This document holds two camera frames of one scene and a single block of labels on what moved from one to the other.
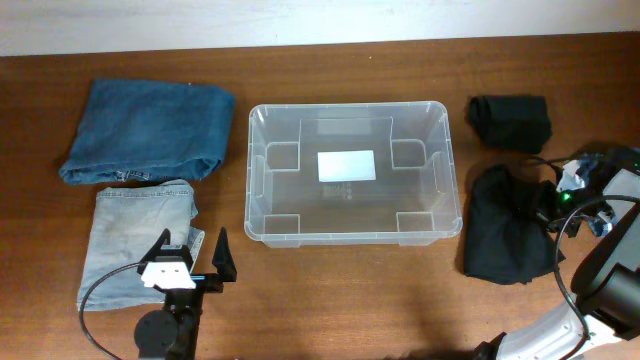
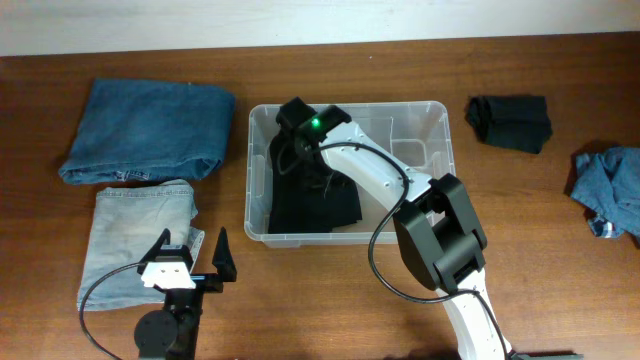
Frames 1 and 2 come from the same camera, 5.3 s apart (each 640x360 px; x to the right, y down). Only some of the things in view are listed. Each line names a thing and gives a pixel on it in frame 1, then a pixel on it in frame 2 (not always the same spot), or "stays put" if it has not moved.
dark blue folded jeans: [150, 130] stays put
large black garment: [505, 240] to [304, 195]
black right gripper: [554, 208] to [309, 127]
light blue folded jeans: [127, 222] stays put
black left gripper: [209, 282] stays put
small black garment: [516, 124] stays put
